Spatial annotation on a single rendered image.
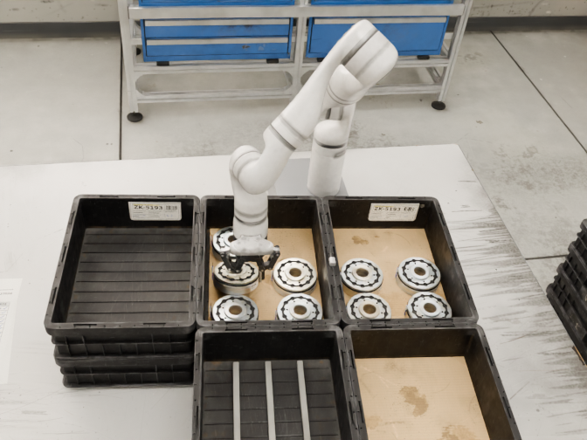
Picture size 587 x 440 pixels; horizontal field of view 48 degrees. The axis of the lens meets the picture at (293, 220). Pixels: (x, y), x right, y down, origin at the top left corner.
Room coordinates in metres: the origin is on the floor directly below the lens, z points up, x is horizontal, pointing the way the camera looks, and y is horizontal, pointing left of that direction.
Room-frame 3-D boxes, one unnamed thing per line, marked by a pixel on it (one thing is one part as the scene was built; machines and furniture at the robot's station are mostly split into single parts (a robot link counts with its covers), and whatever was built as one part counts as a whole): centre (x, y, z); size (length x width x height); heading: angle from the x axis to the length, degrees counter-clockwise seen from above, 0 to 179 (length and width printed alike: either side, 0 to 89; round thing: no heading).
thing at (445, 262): (1.06, -0.24, 0.87); 0.40 x 0.30 x 0.11; 9
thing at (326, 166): (1.41, -0.07, 0.89); 0.09 x 0.09 x 0.17; 23
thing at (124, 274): (0.97, 0.35, 0.87); 0.40 x 0.30 x 0.11; 9
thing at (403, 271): (1.07, -0.31, 0.86); 0.10 x 0.10 x 0.01
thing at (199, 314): (1.01, 0.06, 0.92); 0.40 x 0.30 x 0.02; 9
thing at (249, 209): (1.01, 0.10, 1.14); 0.09 x 0.07 x 0.15; 31
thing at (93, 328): (0.97, 0.35, 0.92); 0.40 x 0.30 x 0.02; 9
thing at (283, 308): (0.92, -0.04, 0.86); 0.10 x 0.10 x 0.01
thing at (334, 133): (1.42, -0.08, 1.05); 0.09 x 0.09 x 0.17; 8
